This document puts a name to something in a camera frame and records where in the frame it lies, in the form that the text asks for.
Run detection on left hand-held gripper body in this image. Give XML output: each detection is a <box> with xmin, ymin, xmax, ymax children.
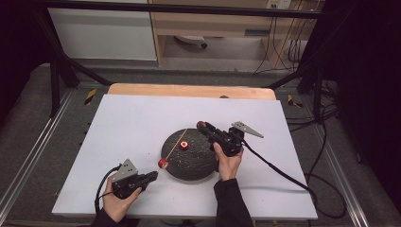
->
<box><xmin>111</xmin><ymin>158</ymin><xmax>149</xmax><ymax>201</ymax></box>

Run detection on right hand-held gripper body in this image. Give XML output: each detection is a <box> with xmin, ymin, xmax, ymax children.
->
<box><xmin>213</xmin><ymin>120</ymin><xmax>265</xmax><ymax>158</ymax></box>

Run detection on round black plate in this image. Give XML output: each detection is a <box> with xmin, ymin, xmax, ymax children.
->
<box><xmin>160</xmin><ymin>128</ymin><xmax>220</xmax><ymax>182</ymax></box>

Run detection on thin wooden skewer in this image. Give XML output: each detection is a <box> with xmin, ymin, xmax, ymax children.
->
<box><xmin>158</xmin><ymin>128</ymin><xmax>189</xmax><ymax>171</ymax></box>

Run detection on person's right hand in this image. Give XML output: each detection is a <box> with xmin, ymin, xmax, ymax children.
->
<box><xmin>212</xmin><ymin>141</ymin><xmax>245</xmax><ymax>183</ymax></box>

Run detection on person's left hand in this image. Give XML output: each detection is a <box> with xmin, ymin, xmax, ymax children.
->
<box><xmin>102</xmin><ymin>174</ymin><xmax>143</xmax><ymax>223</ymax></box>

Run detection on wooden table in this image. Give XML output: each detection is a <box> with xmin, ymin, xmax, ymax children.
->
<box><xmin>107</xmin><ymin>82</ymin><xmax>278</xmax><ymax>101</ymax></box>

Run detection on white table board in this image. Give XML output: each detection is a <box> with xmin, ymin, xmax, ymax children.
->
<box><xmin>51</xmin><ymin>94</ymin><xmax>319</xmax><ymax>220</ymax></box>

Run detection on yellow black tape strip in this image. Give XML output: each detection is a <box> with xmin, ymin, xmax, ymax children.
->
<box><xmin>83</xmin><ymin>88</ymin><xmax>98</xmax><ymax>106</ymax></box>
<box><xmin>287</xmin><ymin>94</ymin><xmax>305</xmax><ymax>110</ymax></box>

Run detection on white chair base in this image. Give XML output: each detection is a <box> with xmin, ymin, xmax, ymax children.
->
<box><xmin>173</xmin><ymin>34</ymin><xmax>209</xmax><ymax>50</ymax></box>

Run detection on black metal stand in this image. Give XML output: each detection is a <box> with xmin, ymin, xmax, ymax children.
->
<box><xmin>32</xmin><ymin>8</ymin><xmax>113</xmax><ymax>118</ymax></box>
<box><xmin>267</xmin><ymin>18</ymin><xmax>327</xmax><ymax>122</ymax></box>

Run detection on light wooden desk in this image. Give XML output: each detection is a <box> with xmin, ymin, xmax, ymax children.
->
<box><xmin>148</xmin><ymin>0</ymin><xmax>318</xmax><ymax>70</ymax></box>

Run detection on black metal crossbar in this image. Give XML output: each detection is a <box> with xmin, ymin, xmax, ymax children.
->
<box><xmin>39</xmin><ymin>0</ymin><xmax>330</xmax><ymax>20</ymax></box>

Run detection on white power strip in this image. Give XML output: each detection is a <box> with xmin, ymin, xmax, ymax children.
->
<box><xmin>266</xmin><ymin>0</ymin><xmax>293</xmax><ymax>10</ymax></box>

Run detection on white cabinet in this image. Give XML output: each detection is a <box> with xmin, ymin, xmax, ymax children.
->
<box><xmin>47</xmin><ymin>7</ymin><xmax>158</xmax><ymax>61</ymax></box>

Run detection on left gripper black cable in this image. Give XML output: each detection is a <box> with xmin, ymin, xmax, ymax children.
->
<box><xmin>94</xmin><ymin>163</ymin><xmax>123</xmax><ymax>217</ymax></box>

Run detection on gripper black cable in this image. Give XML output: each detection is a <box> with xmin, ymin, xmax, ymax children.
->
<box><xmin>94</xmin><ymin>163</ymin><xmax>123</xmax><ymax>217</ymax></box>
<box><xmin>241</xmin><ymin>139</ymin><xmax>348</xmax><ymax>227</ymax></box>

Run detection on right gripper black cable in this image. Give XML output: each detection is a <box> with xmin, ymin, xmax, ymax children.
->
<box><xmin>241</xmin><ymin>139</ymin><xmax>348</xmax><ymax>227</ymax></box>

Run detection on aluminium floor rail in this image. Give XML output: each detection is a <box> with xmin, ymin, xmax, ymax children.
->
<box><xmin>0</xmin><ymin>89</ymin><xmax>76</xmax><ymax>217</ymax></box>
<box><xmin>310</xmin><ymin>124</ymin><xmax>373</xmax><ymax>227</ymax></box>

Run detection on black floor cables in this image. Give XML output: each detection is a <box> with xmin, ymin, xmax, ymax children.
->
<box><xmin>285</xmin><ymin>79</ymin><xmax>351</xmax><ymax>133</ymax></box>

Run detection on hanging black cables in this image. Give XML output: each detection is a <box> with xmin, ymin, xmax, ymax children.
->
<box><xmin>253</xmin><ymin>15</ymin><xmax>311</xmax><ymax>76</ymax></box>

